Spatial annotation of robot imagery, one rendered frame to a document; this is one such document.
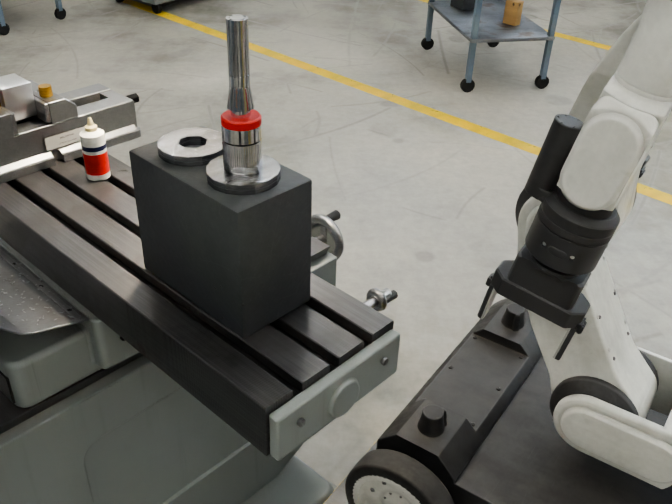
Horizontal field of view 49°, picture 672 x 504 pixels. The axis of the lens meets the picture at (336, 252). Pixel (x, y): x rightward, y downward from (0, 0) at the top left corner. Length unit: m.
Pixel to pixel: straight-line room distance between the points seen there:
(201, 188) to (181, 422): 0.63
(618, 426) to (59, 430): 0.86
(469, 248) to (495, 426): 1.59
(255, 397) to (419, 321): 1.67
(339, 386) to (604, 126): 0.43
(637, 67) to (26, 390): 0.90
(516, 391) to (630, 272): 1.58
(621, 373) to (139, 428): 0.81
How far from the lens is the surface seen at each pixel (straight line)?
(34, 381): 1.17
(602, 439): 1.27
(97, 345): 1.17
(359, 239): 2.90
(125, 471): 1.40
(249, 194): 0.87
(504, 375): 1.46
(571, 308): 0.93
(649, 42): 0.79
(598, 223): 0.86
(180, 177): 0.92
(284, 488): 1.74
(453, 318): 2.54
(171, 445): 1.44
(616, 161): 0.80
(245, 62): 0.84
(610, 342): 1.24
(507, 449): 1.36
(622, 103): 0.80
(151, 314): 1.00
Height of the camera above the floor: 1.55
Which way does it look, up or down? 33 degrees down
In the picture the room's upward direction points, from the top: 2 degrees clockwise
